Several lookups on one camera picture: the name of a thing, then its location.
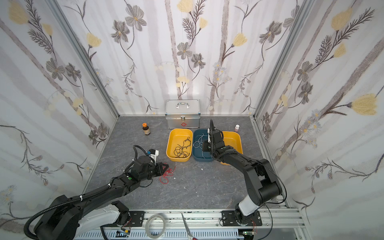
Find black cable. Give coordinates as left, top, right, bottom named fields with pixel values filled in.
left=171, top=136, right=193, bottom=159

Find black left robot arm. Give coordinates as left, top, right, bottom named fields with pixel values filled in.
left=24, top=145, right=169, bottom=240

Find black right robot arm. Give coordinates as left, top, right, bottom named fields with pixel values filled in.
left=203, top=119, right=288, bottom=218

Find teal plastic bin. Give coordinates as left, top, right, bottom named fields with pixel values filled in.
left=192, top=129, right=213, bottom=162

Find right yellow plastic bin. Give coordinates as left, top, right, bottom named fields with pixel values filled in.
left=223, top=131, right=243, bottom=154

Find yellow plastic bin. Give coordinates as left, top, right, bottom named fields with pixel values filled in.
left=223, top=131, right=243, bottom=154
left=166, top=129, right=193, bottom=162

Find left yellow plastic bin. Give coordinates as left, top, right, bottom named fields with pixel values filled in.
left=166, top=129, right=193, bottom=162

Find brown bottle orange cap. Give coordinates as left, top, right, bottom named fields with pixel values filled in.
left=142, top=123, right=151, bottom=135

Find silver first aid case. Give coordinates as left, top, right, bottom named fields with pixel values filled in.
left=165, top=99, right=201, bottom=129

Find roll of clear tape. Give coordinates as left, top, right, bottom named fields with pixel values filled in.
left=145, top=214, right=167, bottom=240

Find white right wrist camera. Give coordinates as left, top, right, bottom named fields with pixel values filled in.
left=208, top=129, right=213, bottom=144

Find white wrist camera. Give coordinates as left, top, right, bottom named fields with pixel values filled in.
left=147, top=149, right=159, bottom=164
left=208, top=129, right=213, bottom=144

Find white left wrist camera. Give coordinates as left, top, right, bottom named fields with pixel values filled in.
left=147, top=149, right=159, bottom=164

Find scissors with red handle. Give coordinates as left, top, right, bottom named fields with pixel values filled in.
left=182, top=214, right=198, bottom=240

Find aluminium front rail frame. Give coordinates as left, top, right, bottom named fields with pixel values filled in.
left=72, top=207, right=311, bottom=240

